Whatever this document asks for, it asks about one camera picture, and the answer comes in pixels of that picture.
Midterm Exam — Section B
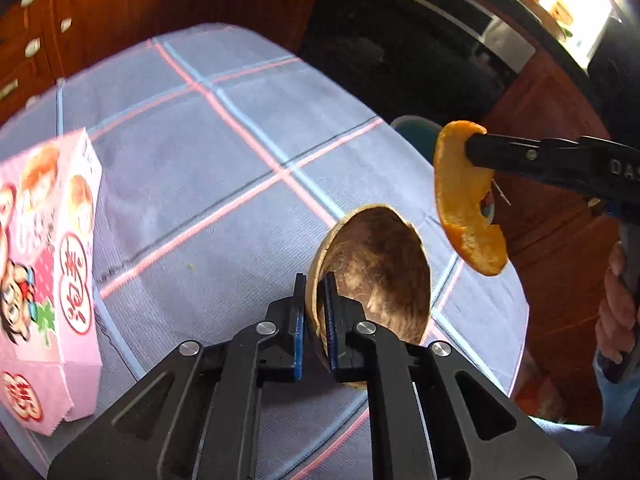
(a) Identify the black built-in oven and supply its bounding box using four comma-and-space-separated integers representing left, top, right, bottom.
300, 0, 536, 126

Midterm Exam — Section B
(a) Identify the orange peel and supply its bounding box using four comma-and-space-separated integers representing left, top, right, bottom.
433, 120, 509, 277

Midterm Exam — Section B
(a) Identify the blue checked tablecloth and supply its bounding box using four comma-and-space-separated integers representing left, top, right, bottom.
0, 22, 531, 480

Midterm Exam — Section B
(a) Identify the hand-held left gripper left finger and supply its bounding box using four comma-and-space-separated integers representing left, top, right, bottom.
47, 272, 307, 480

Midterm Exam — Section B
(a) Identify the person's right hand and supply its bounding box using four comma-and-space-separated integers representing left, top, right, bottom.
595, 242, 640, 366

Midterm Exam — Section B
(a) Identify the yellow box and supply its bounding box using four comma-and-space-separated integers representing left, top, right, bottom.
547, 0, 576, 36

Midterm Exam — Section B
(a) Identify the wooden kitchen cabinet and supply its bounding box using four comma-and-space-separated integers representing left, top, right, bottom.
0, 0, 321, 126

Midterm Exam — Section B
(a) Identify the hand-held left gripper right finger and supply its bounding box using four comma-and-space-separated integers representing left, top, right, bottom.
324, 271, 578, 480

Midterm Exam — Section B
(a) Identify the brown coconut shell half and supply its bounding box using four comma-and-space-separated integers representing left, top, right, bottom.
306, 204, 432, 391

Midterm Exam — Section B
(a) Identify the person's blue jeans leg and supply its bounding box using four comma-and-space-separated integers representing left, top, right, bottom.
530, 375, 621, 471

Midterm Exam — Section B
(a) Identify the pink pastry box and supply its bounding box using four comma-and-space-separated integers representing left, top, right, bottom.
0, 127, 103, 437

